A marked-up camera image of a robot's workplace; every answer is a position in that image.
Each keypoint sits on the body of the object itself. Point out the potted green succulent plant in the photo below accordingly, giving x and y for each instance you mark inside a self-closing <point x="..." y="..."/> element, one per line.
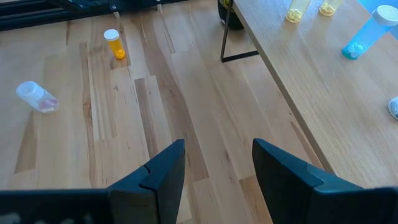
<point x="237" y="18"/>

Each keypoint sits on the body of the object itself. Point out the orange pill bottle white cap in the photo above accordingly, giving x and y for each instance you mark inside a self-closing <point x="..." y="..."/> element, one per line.
<point x="114" y="43"/>

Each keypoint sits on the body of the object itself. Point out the clear bottle with green label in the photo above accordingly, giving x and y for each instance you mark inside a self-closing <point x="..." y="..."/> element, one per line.
<point x="35" y="98"/>

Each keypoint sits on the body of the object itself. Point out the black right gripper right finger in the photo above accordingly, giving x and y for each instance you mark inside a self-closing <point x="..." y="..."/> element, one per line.
<point x="286" y="186"/>

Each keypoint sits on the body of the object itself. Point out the yellow translucent pill bottle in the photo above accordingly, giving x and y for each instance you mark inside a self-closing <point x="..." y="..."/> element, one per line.
<point x="297" y="11"/>
<point x="329" y="7"/>

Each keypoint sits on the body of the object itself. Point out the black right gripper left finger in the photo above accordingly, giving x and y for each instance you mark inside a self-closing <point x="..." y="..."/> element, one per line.
<point x="155" y="193"/>

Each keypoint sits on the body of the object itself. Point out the blue pill bottle white cap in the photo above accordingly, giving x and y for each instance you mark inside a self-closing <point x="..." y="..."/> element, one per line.
<point x="368" y="34"/>

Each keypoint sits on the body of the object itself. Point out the wooden shelf black metal frame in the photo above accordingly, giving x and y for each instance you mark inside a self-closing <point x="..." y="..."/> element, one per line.
<point x="326" y="93"/>

